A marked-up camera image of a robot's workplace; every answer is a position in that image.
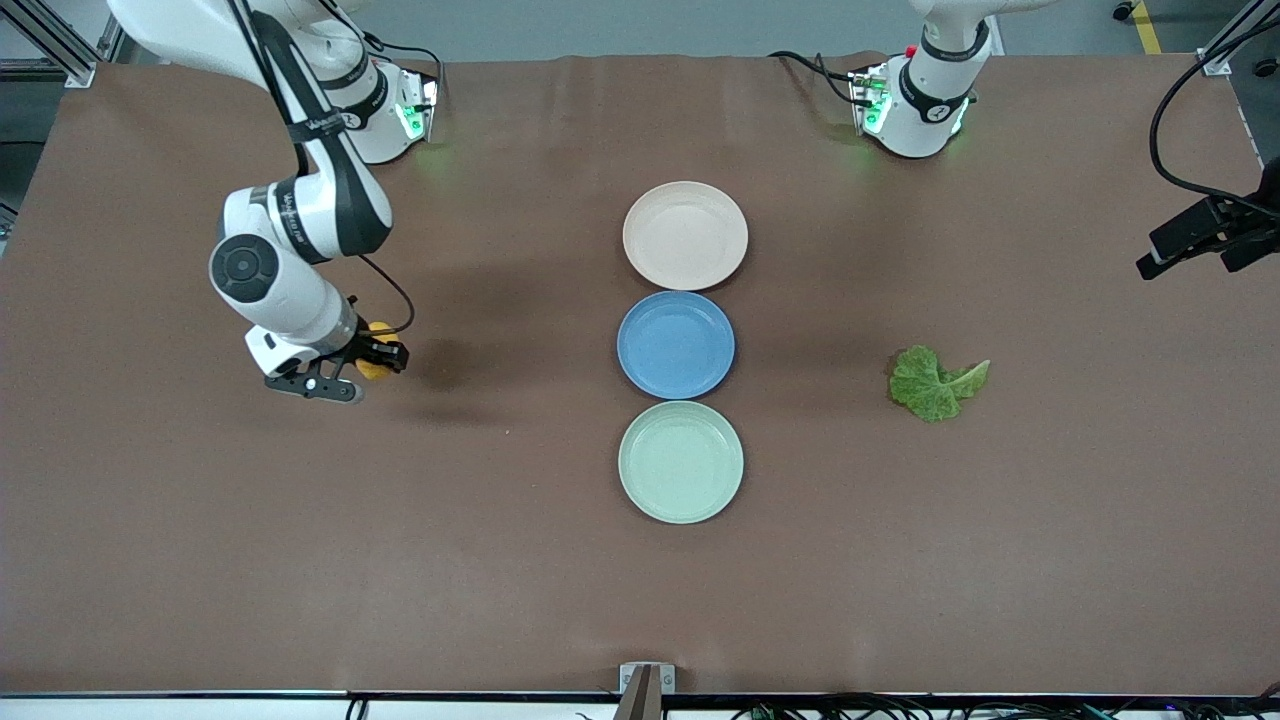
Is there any yellow lemon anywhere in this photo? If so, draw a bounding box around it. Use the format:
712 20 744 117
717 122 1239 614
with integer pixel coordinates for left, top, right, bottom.
357 321 397 383

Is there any green lettuce leaf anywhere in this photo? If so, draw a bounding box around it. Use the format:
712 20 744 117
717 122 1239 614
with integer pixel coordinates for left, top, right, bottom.
888 345 992 424

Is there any brown table mat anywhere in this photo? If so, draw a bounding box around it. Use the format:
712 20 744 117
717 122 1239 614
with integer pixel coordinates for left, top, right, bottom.
0 52 1280 697

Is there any blue round plate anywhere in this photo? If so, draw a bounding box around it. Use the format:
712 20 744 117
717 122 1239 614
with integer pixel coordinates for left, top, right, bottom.
616 290 737 400

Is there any light green round plate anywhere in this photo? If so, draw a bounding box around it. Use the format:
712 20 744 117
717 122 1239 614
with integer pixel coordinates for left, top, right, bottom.
617 400 746 525

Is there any beige round plate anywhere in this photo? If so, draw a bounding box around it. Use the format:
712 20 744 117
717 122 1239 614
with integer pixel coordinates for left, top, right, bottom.
622 180 750 292

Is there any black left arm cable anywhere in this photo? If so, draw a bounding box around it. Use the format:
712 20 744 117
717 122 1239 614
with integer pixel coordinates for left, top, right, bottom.
1148 12 1280 217

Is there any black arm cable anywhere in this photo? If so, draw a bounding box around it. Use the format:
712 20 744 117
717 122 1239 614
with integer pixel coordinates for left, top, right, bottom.
1148 12 1280 217
225 0 417 337

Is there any aluminium frame profile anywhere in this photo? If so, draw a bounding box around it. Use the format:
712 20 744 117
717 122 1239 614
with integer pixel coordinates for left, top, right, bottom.
1196 0 1280 77
0 0 126 89

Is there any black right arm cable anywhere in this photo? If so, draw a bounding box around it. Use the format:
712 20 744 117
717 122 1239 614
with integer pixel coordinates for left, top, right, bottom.
225 0 417 337

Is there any black right base cable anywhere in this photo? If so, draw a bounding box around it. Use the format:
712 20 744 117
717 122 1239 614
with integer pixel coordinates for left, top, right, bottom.
362 30 447 96

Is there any black base cable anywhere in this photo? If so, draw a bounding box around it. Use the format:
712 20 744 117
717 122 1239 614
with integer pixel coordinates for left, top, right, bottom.
362 30 447 96
768 50 863 106

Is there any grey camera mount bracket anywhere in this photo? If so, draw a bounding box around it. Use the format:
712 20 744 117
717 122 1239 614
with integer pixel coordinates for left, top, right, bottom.
612 662 677 720

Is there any black left base cable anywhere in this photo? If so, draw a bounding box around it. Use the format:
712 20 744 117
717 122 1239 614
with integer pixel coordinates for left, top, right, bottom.
768 50 863 106

